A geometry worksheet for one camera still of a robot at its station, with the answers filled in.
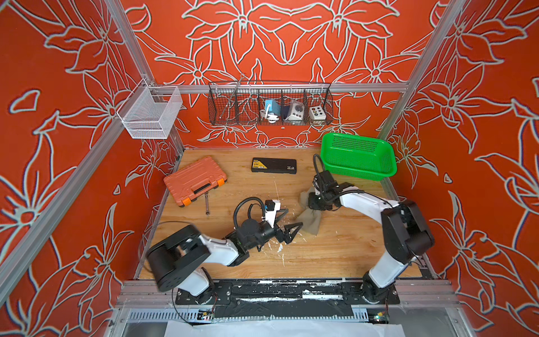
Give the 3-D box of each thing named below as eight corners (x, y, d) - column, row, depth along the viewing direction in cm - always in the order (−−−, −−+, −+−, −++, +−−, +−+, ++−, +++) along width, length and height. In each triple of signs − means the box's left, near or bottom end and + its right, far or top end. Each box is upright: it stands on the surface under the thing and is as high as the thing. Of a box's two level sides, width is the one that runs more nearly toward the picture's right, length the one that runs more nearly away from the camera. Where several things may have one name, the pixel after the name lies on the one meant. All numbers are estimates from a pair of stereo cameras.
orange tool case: (180, 209, 96) (176, 204, 92) (165, 184, 106) (161, 178, 102) (227, 181, 107) (225, 175, 103) (210, 161, 116) (207, 154, 112)
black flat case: (251, 172, 112) (250, 168, 109) (252, 161, 117) (252, 157, 114) (296, 174, 111) (297, 170, 108) (295, 163, 116) (296, 159, 113)
